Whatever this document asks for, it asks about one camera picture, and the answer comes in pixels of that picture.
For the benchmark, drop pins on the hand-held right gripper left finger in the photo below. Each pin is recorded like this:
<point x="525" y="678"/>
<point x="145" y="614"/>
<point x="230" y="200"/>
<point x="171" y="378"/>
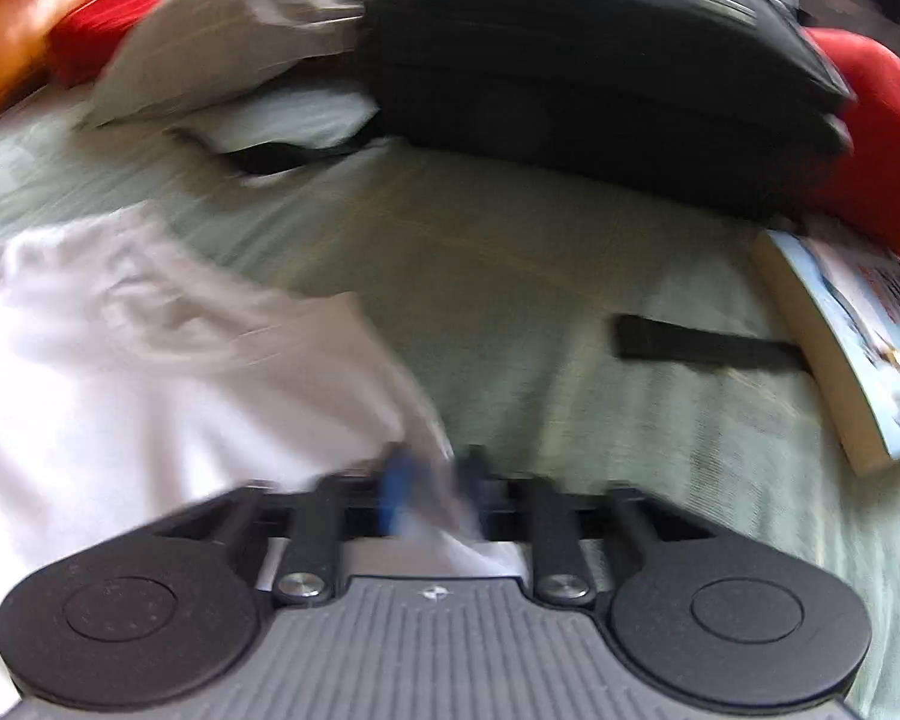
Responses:
<point x="397" y="487"/>

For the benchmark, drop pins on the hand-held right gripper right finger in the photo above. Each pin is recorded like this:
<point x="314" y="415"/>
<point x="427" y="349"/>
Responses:
<point x="474" y="481"/>

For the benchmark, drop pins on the white t-shirt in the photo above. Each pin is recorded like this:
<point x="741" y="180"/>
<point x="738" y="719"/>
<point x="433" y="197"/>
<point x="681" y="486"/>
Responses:
<point x="157" y="390"/>

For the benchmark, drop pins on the green checked bedspread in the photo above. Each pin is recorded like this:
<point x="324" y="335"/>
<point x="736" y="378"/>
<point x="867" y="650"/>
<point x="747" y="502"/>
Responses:
<point x="532" y="277"/>

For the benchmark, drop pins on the paperback book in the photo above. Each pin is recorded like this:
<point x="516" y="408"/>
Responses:
<point x="855" y="345"/>

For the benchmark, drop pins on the black backpack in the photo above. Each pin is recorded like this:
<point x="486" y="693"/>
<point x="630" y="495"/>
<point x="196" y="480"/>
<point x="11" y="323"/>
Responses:
<point x="570" y="52"/>

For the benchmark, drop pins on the grey-green pillow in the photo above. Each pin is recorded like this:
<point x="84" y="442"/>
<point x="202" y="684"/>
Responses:
<point x="232" y="15"/>

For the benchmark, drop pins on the red cushion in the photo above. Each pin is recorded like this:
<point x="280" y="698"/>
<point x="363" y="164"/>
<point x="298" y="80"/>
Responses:
<point x="885" y="127"/>

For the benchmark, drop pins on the red folded quilt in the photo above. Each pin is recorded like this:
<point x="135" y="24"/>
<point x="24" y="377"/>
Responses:
<point x="112" y="22"/>

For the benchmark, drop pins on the wooden headboard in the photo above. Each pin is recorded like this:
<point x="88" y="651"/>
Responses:
<point x="30" y="0"/>

